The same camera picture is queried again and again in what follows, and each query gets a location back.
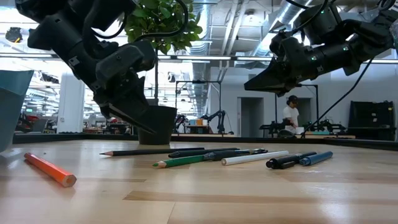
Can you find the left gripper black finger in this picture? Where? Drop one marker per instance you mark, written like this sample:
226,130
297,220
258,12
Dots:
124,119
130,99

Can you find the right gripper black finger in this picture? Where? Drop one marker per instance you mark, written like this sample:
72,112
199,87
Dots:
287,91
273,76

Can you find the thin black pencil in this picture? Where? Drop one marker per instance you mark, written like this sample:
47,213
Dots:
149,152

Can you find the green pencil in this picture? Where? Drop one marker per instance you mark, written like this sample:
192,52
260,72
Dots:
180,161

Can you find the blue pen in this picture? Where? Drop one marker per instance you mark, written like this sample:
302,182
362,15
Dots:
317,157

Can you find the white pencil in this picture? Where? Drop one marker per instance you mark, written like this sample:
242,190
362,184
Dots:
255,157

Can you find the matte black pen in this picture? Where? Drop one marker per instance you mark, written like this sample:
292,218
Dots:
199,153

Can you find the dark pen with clear barrel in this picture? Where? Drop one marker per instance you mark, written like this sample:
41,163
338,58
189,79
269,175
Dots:
230,154

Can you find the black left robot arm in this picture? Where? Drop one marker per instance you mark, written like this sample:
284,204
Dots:
49,31

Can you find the background black robot arm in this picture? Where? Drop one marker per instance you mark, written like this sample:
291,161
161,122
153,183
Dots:
220,123

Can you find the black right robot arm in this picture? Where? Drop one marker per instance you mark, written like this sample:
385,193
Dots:
367,34

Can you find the person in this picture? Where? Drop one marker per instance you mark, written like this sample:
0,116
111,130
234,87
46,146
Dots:
290,116

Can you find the green plant in black pot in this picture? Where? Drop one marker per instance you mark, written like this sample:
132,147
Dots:
158,124

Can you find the background wooden table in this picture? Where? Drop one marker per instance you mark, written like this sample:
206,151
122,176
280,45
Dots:
199,135

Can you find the black cabinet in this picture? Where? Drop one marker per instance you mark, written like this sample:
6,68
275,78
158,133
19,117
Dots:
371,118

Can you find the black ceiling fixture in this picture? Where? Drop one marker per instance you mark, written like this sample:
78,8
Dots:
14,35

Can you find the teal plastic bin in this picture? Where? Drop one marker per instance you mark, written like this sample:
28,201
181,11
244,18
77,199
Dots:
12,109

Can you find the orange pencil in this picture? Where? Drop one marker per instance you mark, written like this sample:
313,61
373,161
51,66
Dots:
49,169

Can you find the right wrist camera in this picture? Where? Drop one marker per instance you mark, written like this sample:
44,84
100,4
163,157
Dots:
283,45

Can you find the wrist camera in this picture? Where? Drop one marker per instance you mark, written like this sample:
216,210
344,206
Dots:
124,60
283,45

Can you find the black aluminium table frame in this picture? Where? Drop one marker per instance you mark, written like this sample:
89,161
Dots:
93,137

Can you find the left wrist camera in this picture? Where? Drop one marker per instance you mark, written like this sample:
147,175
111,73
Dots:
124,60

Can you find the background black frame stand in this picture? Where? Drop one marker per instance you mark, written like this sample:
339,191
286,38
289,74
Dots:
199,81

